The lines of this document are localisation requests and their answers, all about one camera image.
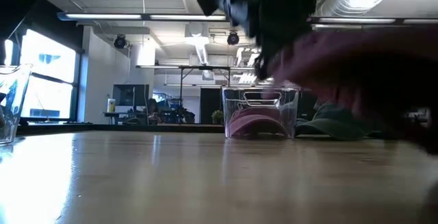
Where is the maroon baseball cap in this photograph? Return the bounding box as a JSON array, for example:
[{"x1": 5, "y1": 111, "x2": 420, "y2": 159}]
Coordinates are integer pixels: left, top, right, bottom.
[
  {"x1": 265, "y1": 28, "x2": 438, "y2": 155},
  {"x1": 228, "y1": 107, "x2": 291, "y2": 138}
]

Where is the black metal rack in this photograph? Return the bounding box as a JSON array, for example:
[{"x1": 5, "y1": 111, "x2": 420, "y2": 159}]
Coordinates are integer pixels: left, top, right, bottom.
[{"x1": 136, "y1": 64, "x2": 233, "y2": 124}]

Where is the small green potted plant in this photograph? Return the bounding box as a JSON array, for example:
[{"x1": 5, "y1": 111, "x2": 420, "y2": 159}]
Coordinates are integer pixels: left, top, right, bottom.
[{"x1": 211, "y1": 109, "x2": 225, "y2": 125}]

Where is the person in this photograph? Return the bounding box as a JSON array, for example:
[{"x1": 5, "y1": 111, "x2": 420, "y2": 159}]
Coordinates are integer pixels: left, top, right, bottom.
[{"x1": 145, "y1": 97, "x2": 164, "y2": 125}]

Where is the grey-green baseball cap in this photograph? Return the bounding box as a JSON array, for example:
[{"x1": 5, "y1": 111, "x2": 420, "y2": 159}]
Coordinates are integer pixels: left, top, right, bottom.
[{"x1": 294, "y1": 102, "x2": 367, "y2": 141}]

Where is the white ceiling light fixture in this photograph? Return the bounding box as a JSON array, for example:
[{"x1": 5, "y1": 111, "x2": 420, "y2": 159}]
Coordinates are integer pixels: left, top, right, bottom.
[{"x1": 184, "y1": 21, "x2": 210, "y2": 66}]

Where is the black aluminium table frame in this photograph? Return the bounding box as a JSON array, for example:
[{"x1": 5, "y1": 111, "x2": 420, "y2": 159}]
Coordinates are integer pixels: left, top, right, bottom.
[{"x1": 16, "y1": 123, "x2": 227, "y2": 135}]

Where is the clear plastic bin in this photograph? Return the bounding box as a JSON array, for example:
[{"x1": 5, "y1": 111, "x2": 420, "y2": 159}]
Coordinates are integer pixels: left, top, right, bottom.
[
  {"x1": 0, "y1": 63, "x2": 34, "y2": 146},
  {"x1": 221, "y1": 86, "x2": 300, "y2": 140}
]

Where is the black door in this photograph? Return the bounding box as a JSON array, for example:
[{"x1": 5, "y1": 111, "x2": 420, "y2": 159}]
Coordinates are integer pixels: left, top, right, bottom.
[{"x1": 199, "y1": 87, "x2": 224, "y2": 125}]

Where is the bright window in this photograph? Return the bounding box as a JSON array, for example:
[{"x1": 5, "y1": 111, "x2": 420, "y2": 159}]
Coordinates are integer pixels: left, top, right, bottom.
[{"x1": 3, "y1": 28, "x2": 79, "y2": 121}]

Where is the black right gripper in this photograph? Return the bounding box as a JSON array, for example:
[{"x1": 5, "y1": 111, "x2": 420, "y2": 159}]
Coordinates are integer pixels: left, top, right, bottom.
[{"x1": 181, "y1": 0, "x2": 320, "y2": 79}]

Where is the office desk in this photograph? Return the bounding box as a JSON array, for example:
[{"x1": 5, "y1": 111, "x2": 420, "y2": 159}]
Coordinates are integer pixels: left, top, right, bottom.
[{"x1": 102, "y1": 111, "x2": 151, "y2": 125}]

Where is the long strip light bar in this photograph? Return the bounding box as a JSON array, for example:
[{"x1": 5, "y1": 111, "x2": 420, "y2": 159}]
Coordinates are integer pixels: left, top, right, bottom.
[{"x1": 57, "y1": 11, "x2": 438, "y2": 26}]

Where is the black computer monitor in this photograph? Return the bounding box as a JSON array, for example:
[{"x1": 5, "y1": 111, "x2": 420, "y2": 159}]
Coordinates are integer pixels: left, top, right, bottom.
[{"x1": 112, "y1": 84, "x2": 151, "y2": 108}]

